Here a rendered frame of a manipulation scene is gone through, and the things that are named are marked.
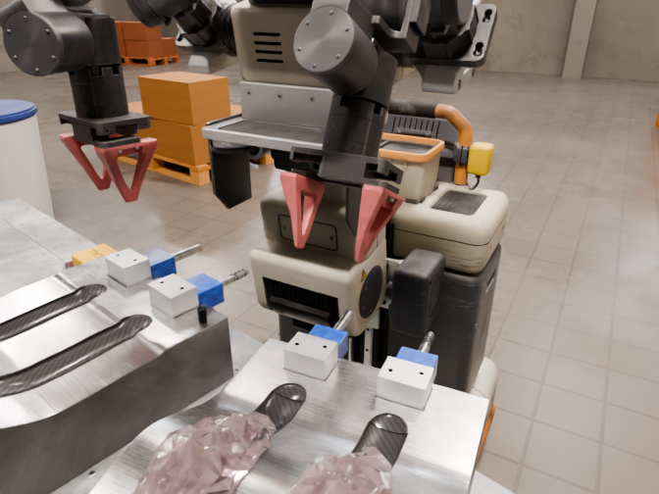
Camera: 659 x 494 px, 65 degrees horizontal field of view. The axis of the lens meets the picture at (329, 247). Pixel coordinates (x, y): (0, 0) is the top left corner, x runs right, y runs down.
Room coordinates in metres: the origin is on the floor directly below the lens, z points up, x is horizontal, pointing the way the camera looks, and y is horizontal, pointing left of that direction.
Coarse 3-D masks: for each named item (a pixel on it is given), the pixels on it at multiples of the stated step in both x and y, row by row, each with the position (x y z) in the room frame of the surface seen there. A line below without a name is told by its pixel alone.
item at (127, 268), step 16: (112, 256) 0.61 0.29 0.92; (128, 256) 0.61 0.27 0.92; (144, 256) 0.63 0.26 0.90; (160, 256) 0.63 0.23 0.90; (176, 256) 0.65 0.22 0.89; (112, 272) 0.60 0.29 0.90; (128, 272) 0.58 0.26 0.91; (144, 272) 0.59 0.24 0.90; (160, 272) 0.61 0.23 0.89; (176, 272) 0.63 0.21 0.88
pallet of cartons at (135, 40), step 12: (120, 24) 11.02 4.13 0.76; (132, 24) 10.89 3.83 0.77; (120, 36) 11.04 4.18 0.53; (132, 36) 10.92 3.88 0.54; (144, 36) 10.78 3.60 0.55; (156, 36) 11.00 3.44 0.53; (120, 48) 11.07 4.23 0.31; (132, 48) 10.96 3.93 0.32; (144, 48) 10.82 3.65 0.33; (156, 48) 10.96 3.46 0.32; (168, 48) 11.31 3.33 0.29; (144, 60) 11.40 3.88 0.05; (156, 60) 11.66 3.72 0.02; (168, 60) 11.64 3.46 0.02
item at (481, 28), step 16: (480, 16) 0.77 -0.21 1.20; (496, 16) 0.77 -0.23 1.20; (448, 32) 0.72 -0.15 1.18; (464, 32) 0.72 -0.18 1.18; (480, 32) 0.75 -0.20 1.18; (432, 48) 0.74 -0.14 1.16; (448, 48) 0.73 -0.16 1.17; (464, 48) 0.74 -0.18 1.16; (480, 48) 0.75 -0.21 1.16; (432, 64) 0.76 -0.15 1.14; (448, 64) 0.75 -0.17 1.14; (464, 64) 0.74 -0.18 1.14; (480, 64) 0.73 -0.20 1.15
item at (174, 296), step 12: (168, 276) 0.55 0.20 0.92; (192, 276) 0.57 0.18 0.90; (204, 276) 0.57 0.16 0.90; (228, 276) 0.59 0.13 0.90; (240, 276) 0.60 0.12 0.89; (156, 288) 0.52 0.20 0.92; (168, 288) 0.52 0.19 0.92; (180, 288) 0.52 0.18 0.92; (192, 288) 0.52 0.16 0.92; (204, 288) 0.54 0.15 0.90; (216, 288) 0.55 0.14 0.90; (156, 300) 0.52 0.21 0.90; (168, 300) 0.50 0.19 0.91; (180, 300) 0.51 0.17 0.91; (192, 300) 0.52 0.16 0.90; (204, 300) 0.54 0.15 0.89; (216, 300) 0.55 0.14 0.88; (168, 312) 0.51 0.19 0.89; (180, 312) 0.51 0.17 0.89
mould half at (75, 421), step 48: (48, 288) 0.57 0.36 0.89; (144, 288) 0.57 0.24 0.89; (48, 336) 0.47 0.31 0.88; (144, 336) 0.46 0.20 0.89; (192, 336) 0.47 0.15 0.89; (48, 384) 0.39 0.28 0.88; (96, 384) 0.39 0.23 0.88; (144, 384) 0.42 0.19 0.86; (192, 384) 0.46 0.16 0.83; (0, 432) 0.32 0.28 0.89; (48, 432) 0.35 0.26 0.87; (96, 432) 0.38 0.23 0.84; (0, 480) 0.31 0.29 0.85; (48, 480) 0.34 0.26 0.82
